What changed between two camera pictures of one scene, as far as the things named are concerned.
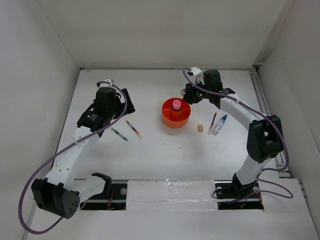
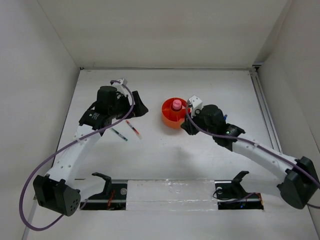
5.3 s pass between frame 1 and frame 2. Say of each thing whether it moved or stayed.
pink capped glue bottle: stayed
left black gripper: stayed
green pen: stayed
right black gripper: moved
